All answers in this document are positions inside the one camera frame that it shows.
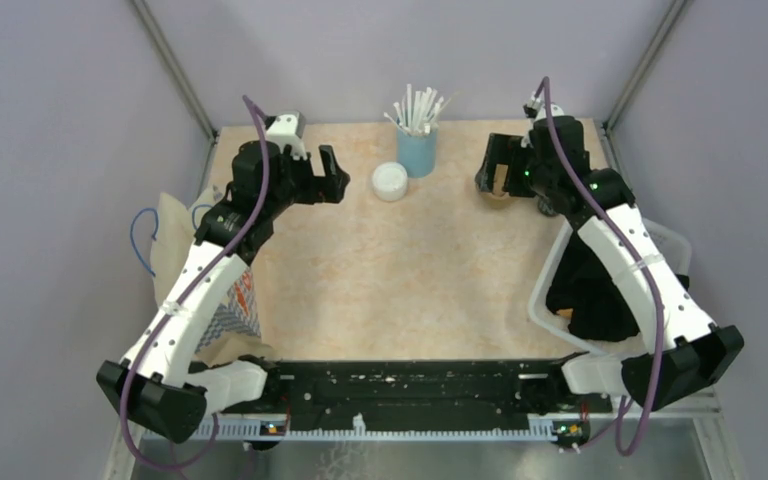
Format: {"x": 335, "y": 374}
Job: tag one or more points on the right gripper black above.
{"x": 503, "y": 149}

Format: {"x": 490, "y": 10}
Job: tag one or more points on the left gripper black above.
{"x": 328, "y": 188}

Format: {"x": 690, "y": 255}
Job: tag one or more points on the stack of white lids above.
{"x": 389, "y": 181}

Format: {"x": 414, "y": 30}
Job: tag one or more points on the stack of black cups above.
{"x": 545, "y": 207}

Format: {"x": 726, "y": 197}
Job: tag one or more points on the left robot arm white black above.
{"x": 152, "y": 385}

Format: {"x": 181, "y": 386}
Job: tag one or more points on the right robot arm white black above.
{"x": 686, "y": 350}

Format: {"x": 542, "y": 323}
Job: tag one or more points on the brown pulp cup carrier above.
{"x": 497, "y": 197}

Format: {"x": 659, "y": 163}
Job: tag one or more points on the blue straw holder cup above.
{"x": 417, "y": 153}

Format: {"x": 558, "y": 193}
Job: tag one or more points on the bundle of white straws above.
{"x": 418, "y": 112}

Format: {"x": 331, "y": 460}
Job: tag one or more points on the black cloth in basket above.
{"x": 582, "y": 305}

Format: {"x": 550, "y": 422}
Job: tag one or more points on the white plastic basket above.
{"x": 600, "y": 347}

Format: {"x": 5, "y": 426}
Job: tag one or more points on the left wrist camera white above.
{"x": 286, "y": 132}

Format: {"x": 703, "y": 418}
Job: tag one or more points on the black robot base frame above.
{"x": 421, "y": 395}

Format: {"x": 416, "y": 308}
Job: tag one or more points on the white cable duct strip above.
{"x": 540, "y": 430}

